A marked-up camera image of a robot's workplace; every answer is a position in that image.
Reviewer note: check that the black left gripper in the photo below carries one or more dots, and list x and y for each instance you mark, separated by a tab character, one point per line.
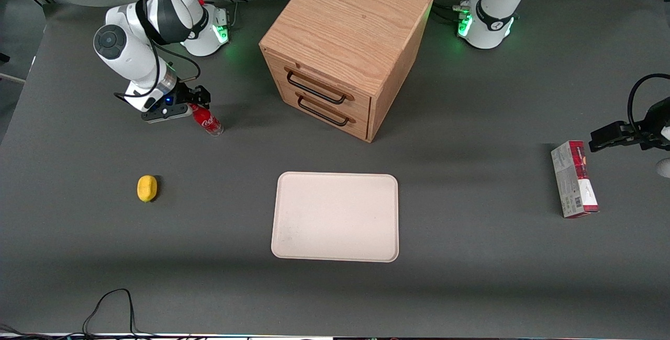
652	132

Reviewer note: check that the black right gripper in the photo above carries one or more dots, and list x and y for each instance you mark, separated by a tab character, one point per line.
184	94

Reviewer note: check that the red coke bottle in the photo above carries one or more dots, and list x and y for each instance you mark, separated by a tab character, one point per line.
208	120

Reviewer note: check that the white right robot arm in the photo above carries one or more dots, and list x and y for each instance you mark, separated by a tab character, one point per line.
146	21

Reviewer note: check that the beige rectangular tray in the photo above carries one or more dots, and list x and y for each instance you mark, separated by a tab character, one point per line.
335	217

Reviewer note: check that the red white carton box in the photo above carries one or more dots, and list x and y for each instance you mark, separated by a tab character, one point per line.
573	179

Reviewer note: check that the yellow lemon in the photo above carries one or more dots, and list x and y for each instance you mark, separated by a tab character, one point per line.
147	188

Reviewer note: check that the wooden drawer cabinet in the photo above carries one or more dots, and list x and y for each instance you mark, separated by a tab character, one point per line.
345	31

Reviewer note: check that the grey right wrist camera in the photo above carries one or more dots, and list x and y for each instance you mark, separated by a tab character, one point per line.
165	113

